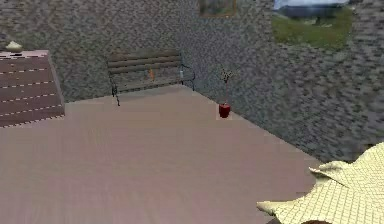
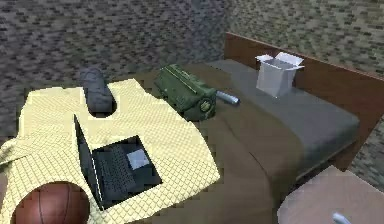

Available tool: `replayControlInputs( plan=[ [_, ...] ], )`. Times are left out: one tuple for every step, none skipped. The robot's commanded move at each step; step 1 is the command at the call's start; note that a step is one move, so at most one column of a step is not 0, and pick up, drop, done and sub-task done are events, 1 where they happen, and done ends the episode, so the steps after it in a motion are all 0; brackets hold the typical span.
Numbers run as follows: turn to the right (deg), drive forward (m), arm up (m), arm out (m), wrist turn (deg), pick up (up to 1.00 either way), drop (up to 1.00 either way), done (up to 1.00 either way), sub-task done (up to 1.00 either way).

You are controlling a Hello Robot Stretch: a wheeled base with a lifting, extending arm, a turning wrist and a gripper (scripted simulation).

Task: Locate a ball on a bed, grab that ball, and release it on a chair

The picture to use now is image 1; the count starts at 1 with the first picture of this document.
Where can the bed with cream quilt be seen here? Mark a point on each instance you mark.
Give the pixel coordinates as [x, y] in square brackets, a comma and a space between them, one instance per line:
[346, 193]

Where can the plant in red pot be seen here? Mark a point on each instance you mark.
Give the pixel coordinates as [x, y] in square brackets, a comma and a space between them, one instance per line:
[224, 110]

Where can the small pale bottle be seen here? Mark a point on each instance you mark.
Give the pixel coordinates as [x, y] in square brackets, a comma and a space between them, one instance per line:
[181, 75]

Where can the small orange object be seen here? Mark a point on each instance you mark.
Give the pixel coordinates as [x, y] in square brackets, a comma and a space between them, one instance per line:
[151, 74]

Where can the brown slatted bench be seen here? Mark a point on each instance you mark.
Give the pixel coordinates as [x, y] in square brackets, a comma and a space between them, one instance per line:
[146, 66]

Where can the window with green view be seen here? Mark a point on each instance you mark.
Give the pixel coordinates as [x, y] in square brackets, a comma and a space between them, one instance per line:
[311, 28]

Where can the cream lump on chest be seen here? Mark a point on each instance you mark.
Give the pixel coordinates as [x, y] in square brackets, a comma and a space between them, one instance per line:
[13, 46]

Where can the framed wall picture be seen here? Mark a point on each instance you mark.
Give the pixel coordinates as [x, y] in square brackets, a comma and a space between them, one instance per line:
[217, 7]

